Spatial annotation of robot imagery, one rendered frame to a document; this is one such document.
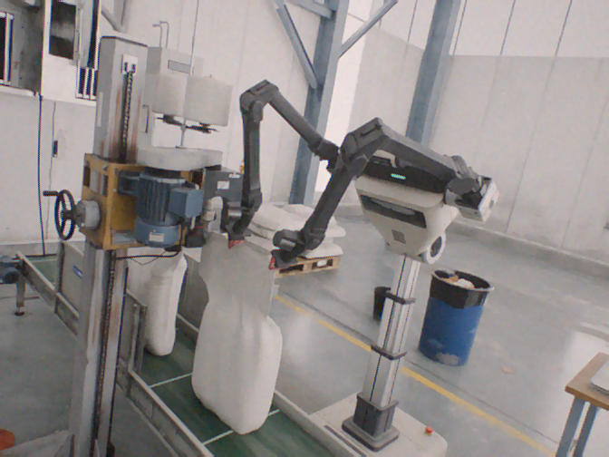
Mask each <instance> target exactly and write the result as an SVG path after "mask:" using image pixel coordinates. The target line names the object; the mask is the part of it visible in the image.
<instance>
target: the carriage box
mask: <svg viewBox="0 0 609 457"><path fill-rule="evenodd" d="M145 168H146V166H144V165H141V164H139V163H138V162H137V166H134V165H125V164H119V163H108V162H103V161H101V160H98V159H95V158H93V156H92V153H87V152H85V153H84V164H83V176H82V198H81V199H94V201H96V202H97V204H98V206H99V209H100V221H99V225H98V227H97V228H88V229H81V228H79V232H81V233H82V234H83V235H84V236H85V237H86V238H88V239H89V240H91V241H92V242H93V243H95V244H96V245H97V246H99V247H100V248H101V249H102V250H109V249H118V248H145V247H144V246H142V245H140V244H139V243H138V242H137V241H136V243H134V244H120V245H112V244H113V232H122V231H134V228H135V219H136V218H137V217H138V216H137V215H136V208H137V199H138V196H134V195H120V194H118V193H117V190H118V181H119V172H120V171H121V170H124V171H140V172H143V171H145ZM91 169H93V170H96V171H98V172H99V173H101V174H103V175H106V176H108V177H109V178H108V189H107V195H100V194H99V193H97V192H95V191H93V190H91V189H90V180H91ZM193 172H194V171H193V170H183V171H182V172H181V177H183V178H185V180H187V181H190V182H191V180H193ZM180 226H181V224H179V237H178V241H177V242H176V244H175V245H178V244H179V238H180V229H181V227H180ZM185 230H186V227H185V226H183V234H182V241H181V245H184V238H185Z"/></svg>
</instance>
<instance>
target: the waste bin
mask: <svg viewBox="0 0 609 457"><path fill-rule="evenodd" d="M430 275H431V276H432V278H431V283H430V295H429V299H428V304H427V309H426V313H425V317H424V318H423V320H424V322H422V327H421V331H420V339H419V343H418V348H419V350H421V352H422V353H423V354H425V355H426V356H427V357H428V358H430V359H432V360H434V361H437V362H439V363H442V364H445V365H450V366H463V365H465V364H466V363H467V362H468V359H469V354H470V351H471V347H472V345H473V342H474V339H475V336H476V333H477V329H478V326H479V320H480V318H481V317H482V315H483V312H484V308H485V305H486V304H487V303H488V298H489V295H490V292H491V291H493V290H494V286H493V285H492V284H491V283H490V282H489V281H487V280H485V279H483V278H481V277H477V276H475V275H472V274H470V273H466V272H463V271H458V270H457V269H453V268H446V267H437V268H434V269H432V270H431V272H430ZM455 276H457V278H458V280H461V279H464V280H466V281H468V282H470V283H471V284H472V285H473V286H474V288H470V287H463V286H459V285H455V284H452V283H450V282H447V281H445V280H443V279H445V278H446V279H449V277H455ZM442 278H443V279H442ZM481 287H482V288H483V289H480V288H481Z"/></svg>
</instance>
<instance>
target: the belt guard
mask: <svg viewBox="0 0 609 457"><path fill-rule="evenodd" d="M178 149H179V148H176V147H153V146H140V147H139V148H138V158H137V162H138V163H139V164H141V165H144V166H148V167H152V168H157V169H164V170H196V169H201V168H205V167H209V166H214V165H218V164H221V162H222V155H223V151H219V150H213V149H205V148H189V149H191V150H194V151H183V150H178ZM199 149H201V150H199ZM204 150H206V151H204Z"/></svg>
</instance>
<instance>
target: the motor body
mask: <svg viewBox="0 0 609 457"><path fill-rule="evenodd" d="M184 182H185V178H183V177H181V176H180V177H164V176H158V175H153V174H149V173H147V172H146V171H143V172H141V173H140V181H139V190H138V199H137V208H136V215H137V216H138V217H137V218H136V219H135V228H134V238H135V239H136V241H137V242H138V243H139V244H140V245H142V246H144V247H149V248H169V247H172V246H174V245H175V244H176V242H177V241H178V237H179V222H178V221H177V217H178V215H175V214H171V213H169V193H170V190H171V189H172V188H181V187H185V183H184Z"/></svg>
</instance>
